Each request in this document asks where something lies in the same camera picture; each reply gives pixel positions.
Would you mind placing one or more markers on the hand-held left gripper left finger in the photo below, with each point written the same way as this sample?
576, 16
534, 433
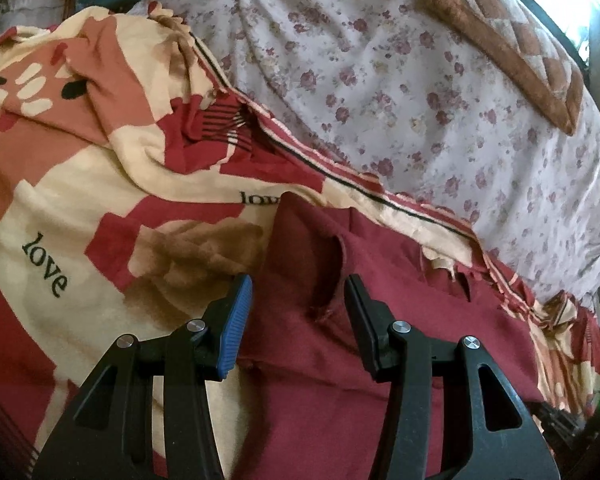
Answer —
235, 330

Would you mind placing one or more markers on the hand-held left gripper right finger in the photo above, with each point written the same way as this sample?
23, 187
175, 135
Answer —
365, 325

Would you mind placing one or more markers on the dark red garment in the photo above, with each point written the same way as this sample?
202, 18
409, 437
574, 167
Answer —
305, 410

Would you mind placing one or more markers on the red cream printed blanket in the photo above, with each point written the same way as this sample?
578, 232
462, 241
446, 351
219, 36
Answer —
80, 185

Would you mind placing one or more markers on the black tripod stand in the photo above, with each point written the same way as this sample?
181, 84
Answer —
565, 425

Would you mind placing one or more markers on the floral bed sheet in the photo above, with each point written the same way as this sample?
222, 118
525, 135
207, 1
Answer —
380, 85

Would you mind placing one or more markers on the brown patchwork pillow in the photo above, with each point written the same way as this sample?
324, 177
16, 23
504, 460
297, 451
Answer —
500, 40

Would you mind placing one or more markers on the window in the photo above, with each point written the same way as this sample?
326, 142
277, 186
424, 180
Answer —
565, 5

